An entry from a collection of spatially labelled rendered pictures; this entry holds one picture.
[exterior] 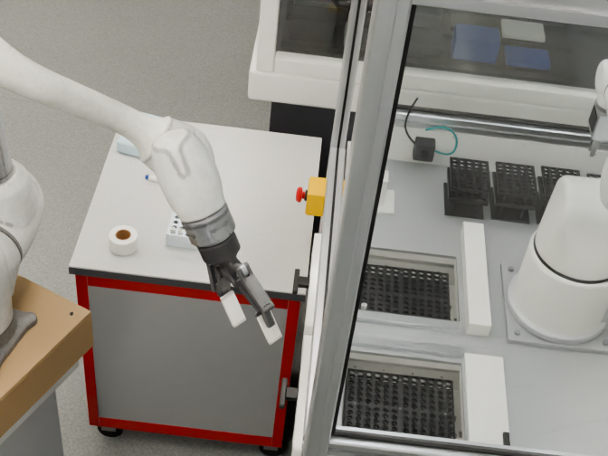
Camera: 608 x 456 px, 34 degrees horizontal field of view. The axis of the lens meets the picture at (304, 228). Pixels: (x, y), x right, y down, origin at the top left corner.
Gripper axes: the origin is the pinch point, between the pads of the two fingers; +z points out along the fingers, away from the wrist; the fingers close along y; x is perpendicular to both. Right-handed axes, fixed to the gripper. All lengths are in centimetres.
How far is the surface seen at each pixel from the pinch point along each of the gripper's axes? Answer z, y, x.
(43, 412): 16, -53, -35
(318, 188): 2, -43, 47
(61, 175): 11, -205, 33
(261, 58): -23, -84, 68
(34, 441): 22, -55, -40
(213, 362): 37, -65, 10
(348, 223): -33, 51, -1
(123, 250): -3, -64, 2
